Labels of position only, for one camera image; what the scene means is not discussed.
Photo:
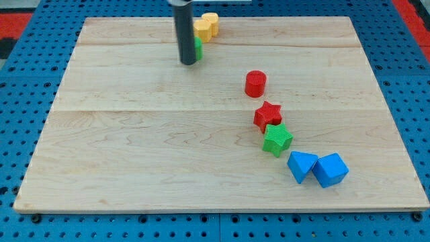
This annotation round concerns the rear yellow hexagon block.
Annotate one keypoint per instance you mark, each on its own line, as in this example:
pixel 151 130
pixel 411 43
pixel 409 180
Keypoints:
pixel 213 18

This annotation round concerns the red cylinder block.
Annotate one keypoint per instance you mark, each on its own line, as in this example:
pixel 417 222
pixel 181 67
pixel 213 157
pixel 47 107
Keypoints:
pixel 255 83

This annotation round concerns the yellow hexagon block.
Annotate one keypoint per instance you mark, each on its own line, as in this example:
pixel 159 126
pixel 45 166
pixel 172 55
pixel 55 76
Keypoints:
pixel 213 18
pixel 203 29

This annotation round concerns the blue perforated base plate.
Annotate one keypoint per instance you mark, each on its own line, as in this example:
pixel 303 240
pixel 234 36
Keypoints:
pixel 33 71

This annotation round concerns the light wooden board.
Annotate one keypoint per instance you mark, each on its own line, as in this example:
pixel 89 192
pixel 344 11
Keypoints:
pixel 132 130

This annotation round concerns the green cylinder block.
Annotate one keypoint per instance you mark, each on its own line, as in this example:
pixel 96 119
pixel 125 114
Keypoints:
pixel 198 48

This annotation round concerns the front yellow hexagon block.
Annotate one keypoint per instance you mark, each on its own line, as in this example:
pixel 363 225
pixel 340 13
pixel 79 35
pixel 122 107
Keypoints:
pixel 203 29

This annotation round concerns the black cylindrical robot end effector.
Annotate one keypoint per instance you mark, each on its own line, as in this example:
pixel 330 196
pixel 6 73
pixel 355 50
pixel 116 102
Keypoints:
pixel 182 16

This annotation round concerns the blue cube block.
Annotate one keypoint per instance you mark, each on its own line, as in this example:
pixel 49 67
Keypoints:
pixel 330 170

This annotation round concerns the red star block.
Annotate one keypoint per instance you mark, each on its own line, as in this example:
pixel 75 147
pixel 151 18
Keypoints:
pixel 267 114

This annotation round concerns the blue triangular prism block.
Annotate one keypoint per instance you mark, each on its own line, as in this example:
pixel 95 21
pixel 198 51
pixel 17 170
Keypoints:
pixel 301 164

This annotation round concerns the green star block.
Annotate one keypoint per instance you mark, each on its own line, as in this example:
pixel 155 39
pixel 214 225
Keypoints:
pixel 277 138

